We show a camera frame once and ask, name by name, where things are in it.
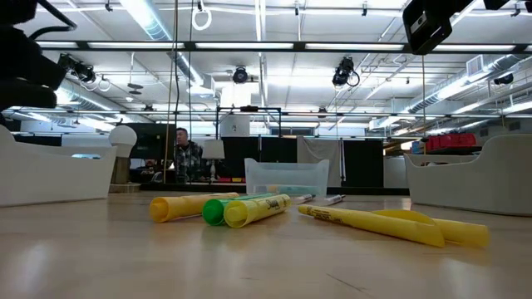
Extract white shade table lamp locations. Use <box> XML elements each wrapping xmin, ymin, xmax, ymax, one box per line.
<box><xmin>202</xmin><ymin>139</ymin><xmax>227</xmax><ymax>184</ymax></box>

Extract black partition panel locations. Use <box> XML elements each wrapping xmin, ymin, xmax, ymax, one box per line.
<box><xmin>219</xmin><ymin>136</ymin><xmax>298</xmax><ymax>184</ymax></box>
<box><xmin>342</xmin><ymin>139</ymin><xmax>385</xmax><ymax>188</ymax></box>

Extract white cable ring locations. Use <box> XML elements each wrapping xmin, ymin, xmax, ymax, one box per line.
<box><xmin>191</xmin><ymin>6</ymin><xmax>213</xmax><ymax>32</ymax></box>

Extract hanging yellow cable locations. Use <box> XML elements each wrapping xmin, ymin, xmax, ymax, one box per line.
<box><xmin>163</xmin><ymin>0</ymin><xmax>180</xmax><ymax>184</ymax></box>

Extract black aluminium table frame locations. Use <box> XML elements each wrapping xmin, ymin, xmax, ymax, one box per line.
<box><xmin>139</xmin><ymin>182</ymin><xmax>411</xmax><ymax>196</ymax></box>

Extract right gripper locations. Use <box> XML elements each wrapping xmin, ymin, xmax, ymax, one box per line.
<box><xmin>483</xmin><ymin>0</ymin><xmax>511</xmax><ymax>12</ymax></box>

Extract orange chunky highlighter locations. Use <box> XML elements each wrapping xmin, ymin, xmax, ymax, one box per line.
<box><xmin>148</xmin><ymin>192</ymin><xmax>241</xmax><ymax>224</ymax></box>

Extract yellow slim highlighter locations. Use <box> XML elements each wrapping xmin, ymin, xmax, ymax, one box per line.
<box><xmin>371</xmin><ymin>208</ymin><xmax>491</xmax><ymax>249</ymax></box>
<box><xmin>298</xmin><ymin>203</ymin><xmax>446</xmax><ymax>249</ymax></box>

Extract grey curtain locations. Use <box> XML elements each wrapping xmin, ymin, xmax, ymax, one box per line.
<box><xmin>296</xmin><ymin>136</ymin><xmax>343</xmax><ymax>188</ymax></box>

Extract white air vent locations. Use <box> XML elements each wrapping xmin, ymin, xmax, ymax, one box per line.
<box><xmin>465</xmin><ymin>54</ymin><xmax>486</xmax><ymax>78</ymax></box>

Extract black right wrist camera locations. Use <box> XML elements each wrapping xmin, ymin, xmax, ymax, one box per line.
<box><xmin>401</xmin><ymin>0</ymin><xmax>454</xmax><ymax>56</ymax></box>

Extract red storage bins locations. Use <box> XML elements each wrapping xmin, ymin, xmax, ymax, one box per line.
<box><xmin>426</xmin><ymin>132</ymin><xmax>478</xmax><ymax>153</ymax></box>

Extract white numbered box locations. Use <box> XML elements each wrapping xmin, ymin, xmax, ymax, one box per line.
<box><xmin>219</xmin><ymin>115</ymin><xmax>252</xmax><ymax>139</ymax></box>

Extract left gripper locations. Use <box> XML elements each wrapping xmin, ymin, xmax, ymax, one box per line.
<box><xmin>0</xmin><ymin>25</ymin><xmax>67</xmax><ymax>111</ymax></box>

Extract green chunky highlighter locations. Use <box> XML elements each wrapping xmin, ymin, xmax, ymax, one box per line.
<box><xmin>201</xmin><ymin>193</ymin><xmax>275</xmax><ymax>228</ymax></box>

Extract white bulb brass lamp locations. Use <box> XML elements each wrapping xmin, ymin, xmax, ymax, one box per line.
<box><xmin>108</xmin><ymin>124</ymin><xmax>141</xmax><ymax>194</ymax></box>

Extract hanging black cable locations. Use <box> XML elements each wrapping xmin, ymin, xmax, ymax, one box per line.
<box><xmin>188</xmin><ymin>0</ymin><xmax>195</xmax><ymax>184</ymax></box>

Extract grey plastic bin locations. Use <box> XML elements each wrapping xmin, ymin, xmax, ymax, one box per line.
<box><xmin>403</xmin><ymin>133</ymin><xmax>532</xmax><ymax>217</ymax></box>

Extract clear plastic bin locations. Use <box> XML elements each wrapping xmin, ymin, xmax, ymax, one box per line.
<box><xmin>244</xmin><ymin>157</ymin><xmax>331</xmax><ymax>197</ymax></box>

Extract person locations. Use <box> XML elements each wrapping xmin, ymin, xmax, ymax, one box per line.
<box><xmin>172</xmin><ymin>127</ymin><xmax>208</xmax><ymax>184</ymax></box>

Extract large black wall screen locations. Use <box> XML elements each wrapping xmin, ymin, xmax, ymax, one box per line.
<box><xmin>124</xmin><ymin>122</ymin><xmax>178</xmax><ymax>161</ymax></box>

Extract white plastic bin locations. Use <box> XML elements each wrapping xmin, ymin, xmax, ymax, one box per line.
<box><xmin>0</xmin><ymin>124</ymin><xmax>118</xmax><ymax>208</ymax></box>

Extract yellow chunky highlighter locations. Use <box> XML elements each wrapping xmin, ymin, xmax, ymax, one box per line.
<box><xmin>223</xmin><ymin>194</ymin><xmax>292</xmax><ymax>229</ymax></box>

